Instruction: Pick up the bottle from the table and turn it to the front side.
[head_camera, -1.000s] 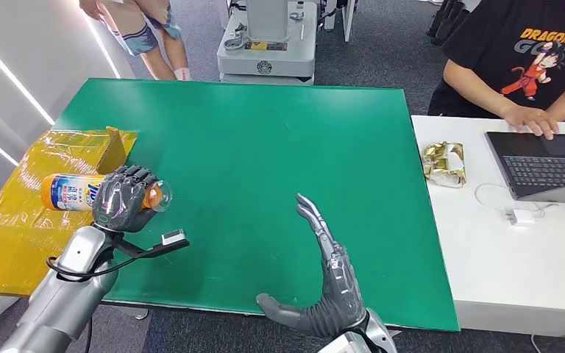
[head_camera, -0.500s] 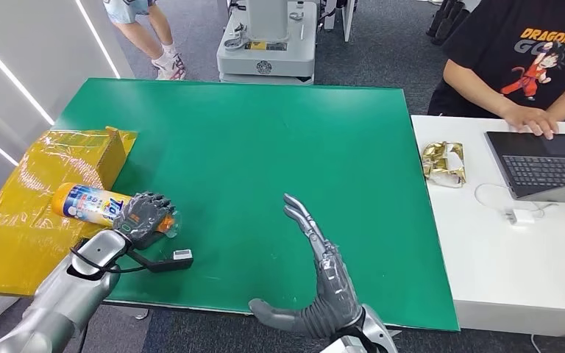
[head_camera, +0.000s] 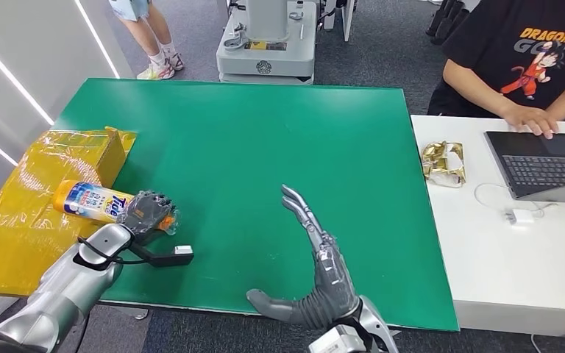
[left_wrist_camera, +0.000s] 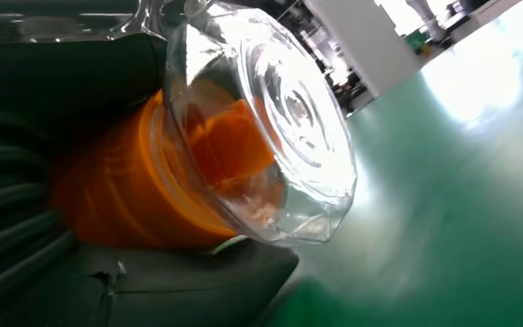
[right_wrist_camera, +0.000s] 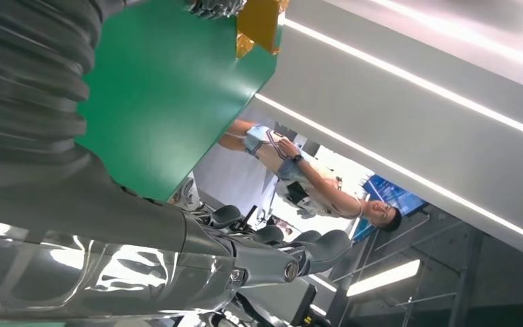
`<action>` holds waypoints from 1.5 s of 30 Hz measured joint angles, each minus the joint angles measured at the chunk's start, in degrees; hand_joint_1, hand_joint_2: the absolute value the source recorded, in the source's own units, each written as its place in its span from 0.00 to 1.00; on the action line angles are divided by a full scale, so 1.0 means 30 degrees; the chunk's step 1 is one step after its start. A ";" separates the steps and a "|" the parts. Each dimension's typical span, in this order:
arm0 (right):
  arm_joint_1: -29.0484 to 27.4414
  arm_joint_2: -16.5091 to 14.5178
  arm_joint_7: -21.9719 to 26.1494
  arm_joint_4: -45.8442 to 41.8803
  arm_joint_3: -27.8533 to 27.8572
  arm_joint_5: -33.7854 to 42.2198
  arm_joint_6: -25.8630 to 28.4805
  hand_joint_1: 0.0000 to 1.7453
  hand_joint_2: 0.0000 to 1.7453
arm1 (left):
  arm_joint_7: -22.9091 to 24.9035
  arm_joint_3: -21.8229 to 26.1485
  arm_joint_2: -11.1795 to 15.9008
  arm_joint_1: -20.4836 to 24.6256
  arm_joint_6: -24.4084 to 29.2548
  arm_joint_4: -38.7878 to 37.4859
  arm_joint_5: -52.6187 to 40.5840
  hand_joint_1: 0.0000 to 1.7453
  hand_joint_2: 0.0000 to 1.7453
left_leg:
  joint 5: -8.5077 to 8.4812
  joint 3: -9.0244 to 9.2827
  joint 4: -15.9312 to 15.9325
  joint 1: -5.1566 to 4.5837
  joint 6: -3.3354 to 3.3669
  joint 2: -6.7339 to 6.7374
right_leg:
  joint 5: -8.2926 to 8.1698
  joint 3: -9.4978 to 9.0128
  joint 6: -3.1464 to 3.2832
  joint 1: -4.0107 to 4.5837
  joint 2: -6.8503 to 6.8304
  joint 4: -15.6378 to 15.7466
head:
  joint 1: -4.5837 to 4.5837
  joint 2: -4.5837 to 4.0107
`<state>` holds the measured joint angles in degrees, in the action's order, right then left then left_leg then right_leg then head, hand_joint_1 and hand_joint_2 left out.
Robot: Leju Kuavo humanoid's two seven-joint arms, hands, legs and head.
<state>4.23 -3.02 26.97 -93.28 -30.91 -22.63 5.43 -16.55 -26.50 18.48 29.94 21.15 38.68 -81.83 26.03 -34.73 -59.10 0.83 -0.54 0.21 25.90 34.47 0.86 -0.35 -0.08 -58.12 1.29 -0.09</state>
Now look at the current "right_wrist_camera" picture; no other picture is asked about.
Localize standing person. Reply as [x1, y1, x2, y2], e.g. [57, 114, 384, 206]
[218, 119, 403, 234]

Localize white wall light strip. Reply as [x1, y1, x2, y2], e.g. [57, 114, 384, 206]
[369, 0, 523, 76]
[283, 18, 523, 144]
[254, 93, 523, 250]

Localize blue display screen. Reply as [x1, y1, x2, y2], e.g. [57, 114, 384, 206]
[351, 174, 428, 245]

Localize white ceiling lamp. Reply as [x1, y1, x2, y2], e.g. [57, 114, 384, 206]
[345, 259, 422, 298]

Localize yellow taped cardboard box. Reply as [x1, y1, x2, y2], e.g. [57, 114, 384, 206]
[235, 0, 290, 59]

